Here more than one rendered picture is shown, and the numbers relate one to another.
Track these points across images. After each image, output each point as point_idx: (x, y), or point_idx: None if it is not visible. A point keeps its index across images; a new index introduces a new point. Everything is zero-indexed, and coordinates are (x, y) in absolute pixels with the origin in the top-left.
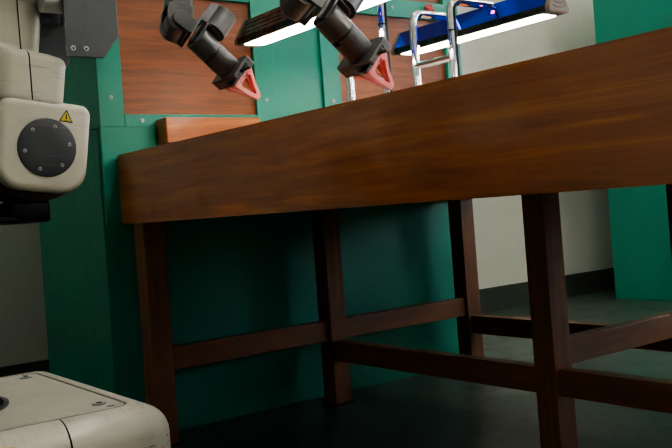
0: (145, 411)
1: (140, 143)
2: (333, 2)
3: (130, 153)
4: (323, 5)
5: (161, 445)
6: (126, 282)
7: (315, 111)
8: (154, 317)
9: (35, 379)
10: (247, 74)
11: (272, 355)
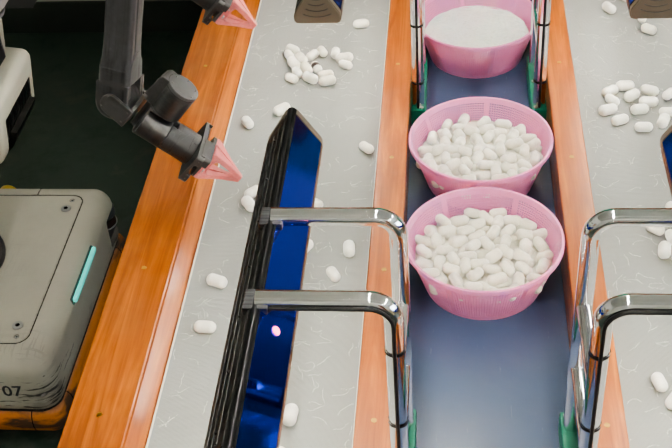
0: (26, 358)
1: None
2: (145, 112)
3: None
4: (123, 124)
5: (36, 383)
6: None
7: (139, 199)
8: None
9: (64, 219)
10: (231, 9)
11: None
